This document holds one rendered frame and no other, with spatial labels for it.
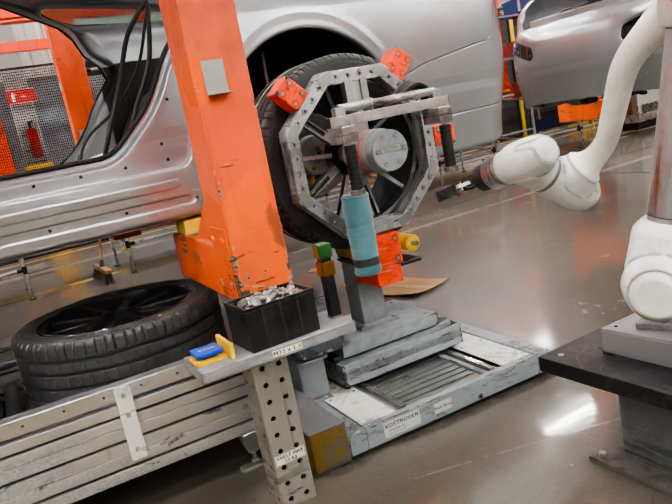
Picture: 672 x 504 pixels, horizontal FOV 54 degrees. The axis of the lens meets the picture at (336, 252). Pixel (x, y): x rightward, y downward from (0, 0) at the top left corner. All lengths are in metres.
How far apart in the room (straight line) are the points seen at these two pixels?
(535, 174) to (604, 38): 2.85
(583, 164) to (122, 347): 1.35
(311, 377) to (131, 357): 0.60
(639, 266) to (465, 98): 1.59
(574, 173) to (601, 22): 2.82
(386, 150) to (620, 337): 0.86
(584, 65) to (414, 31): 2.01
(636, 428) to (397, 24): 1.70
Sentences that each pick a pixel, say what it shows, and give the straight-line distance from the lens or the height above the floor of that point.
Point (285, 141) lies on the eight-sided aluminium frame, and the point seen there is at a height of 0.94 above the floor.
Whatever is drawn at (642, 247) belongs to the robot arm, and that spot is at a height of 0.61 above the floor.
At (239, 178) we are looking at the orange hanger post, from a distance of 1.84.
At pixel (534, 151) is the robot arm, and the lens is 1.68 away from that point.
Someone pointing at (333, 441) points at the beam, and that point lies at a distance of 1.99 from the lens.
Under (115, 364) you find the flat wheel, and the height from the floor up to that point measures 0.41.
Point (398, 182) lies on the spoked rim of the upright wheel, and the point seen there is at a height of 0.71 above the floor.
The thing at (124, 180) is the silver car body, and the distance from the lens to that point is 2.30.
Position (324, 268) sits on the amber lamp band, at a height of 0.59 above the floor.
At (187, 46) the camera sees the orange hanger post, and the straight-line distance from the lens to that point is 1.84.
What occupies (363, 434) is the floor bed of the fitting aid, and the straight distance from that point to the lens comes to 2.03.
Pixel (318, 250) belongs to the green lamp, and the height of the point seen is 0.65.
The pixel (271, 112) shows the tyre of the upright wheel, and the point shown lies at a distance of 2.16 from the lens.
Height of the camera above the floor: 0.99
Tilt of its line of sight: 12 degrees down
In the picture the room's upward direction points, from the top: 11 degrees counter-clockwise
